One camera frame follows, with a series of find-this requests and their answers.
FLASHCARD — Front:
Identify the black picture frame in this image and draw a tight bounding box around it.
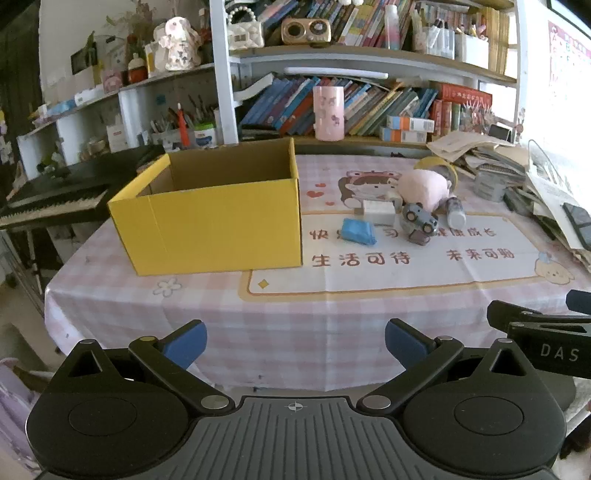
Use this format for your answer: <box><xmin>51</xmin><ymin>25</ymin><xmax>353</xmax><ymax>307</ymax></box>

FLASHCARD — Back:
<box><xmin>71</xmin><ymin>42</ymin><xmax>99</xmax><ymax>75</ymax></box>

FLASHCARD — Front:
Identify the white quilted handbag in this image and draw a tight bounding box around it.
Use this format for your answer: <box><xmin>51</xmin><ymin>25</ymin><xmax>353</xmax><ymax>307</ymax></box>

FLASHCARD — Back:
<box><xmin>227</xmin><ymin>7</ymin><xmax>265</xmax><ymax>50</ymax></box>

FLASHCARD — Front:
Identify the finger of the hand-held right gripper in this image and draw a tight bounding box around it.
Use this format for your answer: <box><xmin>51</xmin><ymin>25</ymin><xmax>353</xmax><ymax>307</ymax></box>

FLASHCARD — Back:
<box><xmin>567</xmin><ymin>290</ymin><xmax>591</xmax><ymax>315</ymax></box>
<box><xmin>487</xmin><ymin>300</ymin><xmax>591</xmax><ymax>333</ymax></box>

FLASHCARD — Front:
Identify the desktop with pink checked tablecloth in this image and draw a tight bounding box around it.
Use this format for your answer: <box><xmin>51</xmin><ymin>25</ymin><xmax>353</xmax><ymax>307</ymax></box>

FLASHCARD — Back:
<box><xmin>44</xmin><ymin>152</ymin><xmax>591</xmax><ymax>393</ymax></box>

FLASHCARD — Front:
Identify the white storage bin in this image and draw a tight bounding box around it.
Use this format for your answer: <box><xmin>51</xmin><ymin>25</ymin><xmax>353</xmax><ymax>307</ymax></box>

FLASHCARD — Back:
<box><xmin>455</xmin><ymin>32</ymin><xmax>489</xmax><ymax>70</ymax></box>

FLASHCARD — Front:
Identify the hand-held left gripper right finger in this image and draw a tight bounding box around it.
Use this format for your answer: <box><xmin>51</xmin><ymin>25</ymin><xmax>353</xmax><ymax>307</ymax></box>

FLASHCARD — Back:
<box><xmin>355</xmin><ymin>318</ymin><xmax>546</xmax><ymax>416</ymax></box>

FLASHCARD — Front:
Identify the yellow cardboard box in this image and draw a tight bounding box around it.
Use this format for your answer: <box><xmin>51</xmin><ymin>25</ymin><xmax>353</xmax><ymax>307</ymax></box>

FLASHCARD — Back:
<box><xmin>107</xmin><ymin>137</ymin><xmax>304</xmax><ymax>277</ymax></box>

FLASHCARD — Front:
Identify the white box with red label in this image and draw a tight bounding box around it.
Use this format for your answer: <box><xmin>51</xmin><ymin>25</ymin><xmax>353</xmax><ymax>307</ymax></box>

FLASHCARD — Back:
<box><xmin>107</xmin><ymin>124</ymin><xmax>129</xmax><ymax>153</ymax></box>

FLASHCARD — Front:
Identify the black electronic keyboard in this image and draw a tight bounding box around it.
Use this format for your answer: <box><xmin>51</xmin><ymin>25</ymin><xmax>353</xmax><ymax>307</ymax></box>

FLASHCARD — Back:
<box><xmin>0</xmin><ymin>145</ymin><xmax>167</xmax><ymax>229</ymax></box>

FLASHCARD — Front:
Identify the pile of papers and books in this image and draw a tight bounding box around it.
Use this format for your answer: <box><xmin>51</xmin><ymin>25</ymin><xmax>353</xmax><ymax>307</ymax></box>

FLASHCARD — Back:
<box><xmin>427</xmin><ymin>131</ymin><xmax>591</xmax><ymax>264</ymax></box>

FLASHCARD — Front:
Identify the grey toy car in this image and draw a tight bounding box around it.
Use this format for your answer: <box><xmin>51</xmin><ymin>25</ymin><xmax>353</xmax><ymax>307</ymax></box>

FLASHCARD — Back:
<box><xmin>401</xmin><ymin>203</ymin><xmax>439</xmax><ymax>235</ymax></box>

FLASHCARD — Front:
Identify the dried flower bouquet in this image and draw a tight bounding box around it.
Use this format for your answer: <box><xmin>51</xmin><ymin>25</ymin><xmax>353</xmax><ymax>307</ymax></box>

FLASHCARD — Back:
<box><xmin>106</xmin><ymin>0</ymin><xmax>162</xmax><ymax>47</ymax></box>

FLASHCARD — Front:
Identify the row of colourful books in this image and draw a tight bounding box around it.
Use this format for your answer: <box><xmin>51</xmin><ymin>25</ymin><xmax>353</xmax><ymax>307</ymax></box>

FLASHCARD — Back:
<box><xmin>259</xmin><ymin>0</ymin><xmax>513</xmax><ymax>75</ymax></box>
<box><xmin>240</xmin><ymin>76</ymin><xmax>439</xmax><ymax>137</ymax></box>

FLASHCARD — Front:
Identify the pink round plush toy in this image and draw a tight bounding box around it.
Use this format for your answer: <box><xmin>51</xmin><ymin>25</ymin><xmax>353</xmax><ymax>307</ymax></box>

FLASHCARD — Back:
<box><xmin>397</xmin><ymin>170</ymin><xmax>453</xmax><ymax>208</ymax></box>

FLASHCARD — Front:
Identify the pink printed cylinder cup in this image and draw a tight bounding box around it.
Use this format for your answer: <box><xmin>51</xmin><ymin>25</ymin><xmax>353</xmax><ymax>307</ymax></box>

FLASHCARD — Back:
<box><xmin>313</xmin><ymin>86</ymin><xmax>345</xmax><ymax>141</ymax></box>

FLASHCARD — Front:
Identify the orange and white carton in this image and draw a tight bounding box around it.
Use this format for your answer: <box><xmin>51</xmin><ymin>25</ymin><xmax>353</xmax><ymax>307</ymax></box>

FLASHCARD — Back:
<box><xmin>381</xmin><ymin>127</ymin><xmax>428</xmax><ymax>145</ymax></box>
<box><xmin>387</xmin><ymin>115</ymin><xmax>435</xmax><ymax>132</ymax></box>

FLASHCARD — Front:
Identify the pink and blue gradient bottle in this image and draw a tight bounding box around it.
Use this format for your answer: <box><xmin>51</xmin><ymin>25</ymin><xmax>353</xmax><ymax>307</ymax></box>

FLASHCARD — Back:
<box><xmin>384</xmin><ymin>4</ymin><xmax>400</xmax><ymax>49</ymax></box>

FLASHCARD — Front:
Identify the wall poster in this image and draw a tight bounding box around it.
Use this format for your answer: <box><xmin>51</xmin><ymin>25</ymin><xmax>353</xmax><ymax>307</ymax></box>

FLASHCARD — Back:
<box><xmin>547</xmin><ymin>18</ymin><xmax>591</xmax><ymax>127</ymax></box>

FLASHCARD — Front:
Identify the dark door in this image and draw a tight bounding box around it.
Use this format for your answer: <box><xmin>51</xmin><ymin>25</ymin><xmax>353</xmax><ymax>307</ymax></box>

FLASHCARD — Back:
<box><xmin>0</xmin><ymin>14</ymin><xmax>44</xmax><ymax>185</ymax></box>

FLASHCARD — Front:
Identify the white light bar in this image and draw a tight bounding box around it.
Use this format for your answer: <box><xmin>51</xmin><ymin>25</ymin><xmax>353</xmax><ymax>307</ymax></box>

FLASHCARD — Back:
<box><xmin>284</xmin><ymin>67</ymin><xmax>389</xmax><ymax>78</ymax></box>

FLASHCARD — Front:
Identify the black smartphone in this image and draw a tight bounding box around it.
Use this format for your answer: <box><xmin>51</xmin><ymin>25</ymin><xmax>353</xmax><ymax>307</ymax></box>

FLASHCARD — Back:
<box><xmin>562</xmin><ymin>202</ymin><xmax>591</xmax><ymax>252</ymax></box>

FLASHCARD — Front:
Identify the wooden retro speaker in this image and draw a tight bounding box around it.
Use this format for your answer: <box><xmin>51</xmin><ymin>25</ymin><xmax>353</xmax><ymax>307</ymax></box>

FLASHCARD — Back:
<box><xmin>281</xmin><ymin>17</ymin><xmax>332</xmax><ymax>45</ymax></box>

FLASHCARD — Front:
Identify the white charger plug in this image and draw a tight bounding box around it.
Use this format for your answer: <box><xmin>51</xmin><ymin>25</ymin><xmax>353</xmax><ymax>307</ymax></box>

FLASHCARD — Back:
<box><xmin>361</xmin><ymin>198</ymin><xmax>397</xmax><ymax>227</ymax></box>

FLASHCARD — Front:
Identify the white jar with green lid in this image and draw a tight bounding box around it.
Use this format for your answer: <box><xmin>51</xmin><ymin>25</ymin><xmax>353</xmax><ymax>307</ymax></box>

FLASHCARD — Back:
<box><xmin>193</xmin><ymin>122</ymin><xmax>218</xmax><ymax>149</ymax></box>

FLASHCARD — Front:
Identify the blue soft packet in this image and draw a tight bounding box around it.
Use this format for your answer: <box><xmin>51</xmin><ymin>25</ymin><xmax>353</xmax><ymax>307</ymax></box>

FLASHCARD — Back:
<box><xmin>340</xmin><ymin>218</ymin><xmax>377</xmax><ymax>246</ymax></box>

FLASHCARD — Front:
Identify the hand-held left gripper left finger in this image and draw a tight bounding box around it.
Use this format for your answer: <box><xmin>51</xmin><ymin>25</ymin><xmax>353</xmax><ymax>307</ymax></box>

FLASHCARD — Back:
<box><xmin>46</xmin><ymin>319</ymin><xmax>234</xmax><ymax>416</ymax></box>

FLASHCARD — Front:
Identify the yellow tape roll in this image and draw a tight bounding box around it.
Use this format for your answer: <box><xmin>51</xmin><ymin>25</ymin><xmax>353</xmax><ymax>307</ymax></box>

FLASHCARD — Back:
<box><xmin>414</xmin><ymin>156</ymin><xmax>459</xmax><ymax>185</ymax></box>

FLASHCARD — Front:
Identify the red boxed book set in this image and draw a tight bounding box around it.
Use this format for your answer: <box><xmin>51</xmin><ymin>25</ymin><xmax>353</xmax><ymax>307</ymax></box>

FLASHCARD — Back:
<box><xmin>436</xmin><ymin>83</ymin><xmax>492</xmax><ymax>134</ymax></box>

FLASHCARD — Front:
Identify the white bookshelf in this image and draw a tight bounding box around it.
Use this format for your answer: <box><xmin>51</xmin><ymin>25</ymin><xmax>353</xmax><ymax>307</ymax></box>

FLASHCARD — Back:
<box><xmin>16</xmin><ymin>0</ymin><xmax>529</xmax><ymax>181</ymax></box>

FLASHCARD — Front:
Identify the keyboard stand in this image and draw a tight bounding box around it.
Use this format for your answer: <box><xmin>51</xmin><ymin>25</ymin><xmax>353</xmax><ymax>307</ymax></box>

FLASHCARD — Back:
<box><xmin>9</xmin><ymin>226</ymin><xmax>63</xmax><ymax>289</ymax></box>

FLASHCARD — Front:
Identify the white ceramic figurine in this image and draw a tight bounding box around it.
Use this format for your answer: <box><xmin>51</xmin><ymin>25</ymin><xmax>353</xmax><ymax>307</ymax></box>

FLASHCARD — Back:
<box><xmin>154</xmin><ymin>17</ymin><xmax>204</xmax><ymax>71</ymax></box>

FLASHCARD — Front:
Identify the red round jar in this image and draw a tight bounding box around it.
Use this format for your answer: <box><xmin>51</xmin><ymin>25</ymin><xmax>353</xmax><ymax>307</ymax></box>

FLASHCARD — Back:
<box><xmin>127</xmin><ymin>53</ymin><xmax>148</xmax><ymax>85</ymax></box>

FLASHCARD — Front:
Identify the pale lilac plastic bag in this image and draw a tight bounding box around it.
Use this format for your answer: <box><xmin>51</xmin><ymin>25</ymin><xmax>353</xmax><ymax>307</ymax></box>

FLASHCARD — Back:
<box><xmin>0</xmin><ymin>357</ymin><xmax>49</xmax><ymax>480</ymax></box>

